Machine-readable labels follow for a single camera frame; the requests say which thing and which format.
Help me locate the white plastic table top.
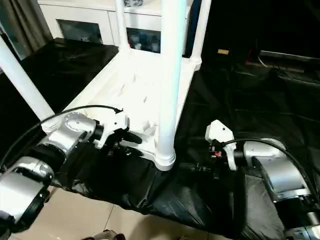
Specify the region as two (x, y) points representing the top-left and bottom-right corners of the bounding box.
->
(41, 47), (203, 173)

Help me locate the white plastic table leg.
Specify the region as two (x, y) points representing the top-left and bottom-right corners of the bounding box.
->
(0, 34), (55, 126)
(113, 0), (131, 51)
(155, 0), (190, 164)
(190, 0), (213, 64)

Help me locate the black plastic mat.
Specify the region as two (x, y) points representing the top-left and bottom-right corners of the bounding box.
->
(0, 37), (320, 240)

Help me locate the black flat panel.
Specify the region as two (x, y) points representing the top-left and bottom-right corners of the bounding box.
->
(258, 49), (320, 61)

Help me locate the white cabinet with glass doors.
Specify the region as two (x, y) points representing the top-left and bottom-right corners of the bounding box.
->
(37, 0), (199, 59)

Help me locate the dark bundle of small parts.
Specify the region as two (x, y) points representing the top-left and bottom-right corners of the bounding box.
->
(123, 0), (145, 8)

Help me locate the grey and blue curtain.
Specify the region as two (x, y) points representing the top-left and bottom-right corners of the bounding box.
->
(0, 0), (54, 60)

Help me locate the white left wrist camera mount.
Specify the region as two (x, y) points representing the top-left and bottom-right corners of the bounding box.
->
(94, 109), (131, 151)

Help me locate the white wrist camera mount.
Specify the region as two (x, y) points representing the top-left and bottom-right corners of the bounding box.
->
(203, 119), (238, 173)
(94, 109), (131, 151)

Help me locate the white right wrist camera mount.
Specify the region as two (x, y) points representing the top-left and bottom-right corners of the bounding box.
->
(203, 119), (238, 173)

